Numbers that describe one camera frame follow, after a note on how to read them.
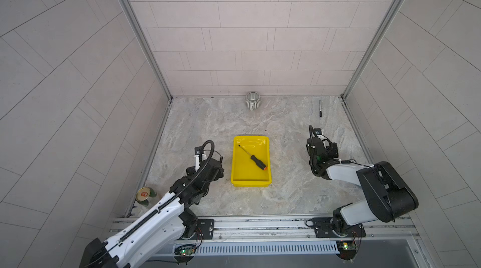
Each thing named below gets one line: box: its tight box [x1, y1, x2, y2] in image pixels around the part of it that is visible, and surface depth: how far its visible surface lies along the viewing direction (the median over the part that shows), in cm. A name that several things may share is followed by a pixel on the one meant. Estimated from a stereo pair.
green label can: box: [135, 186, 158, 207], surface depth 71 cm
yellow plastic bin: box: [230, 135, 272, 188], surface depth 87 cm
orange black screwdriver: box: [237, 144, 268, 171], surface depth 88 cm
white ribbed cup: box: [244, 91, 261, 111], surface depth 109 cm
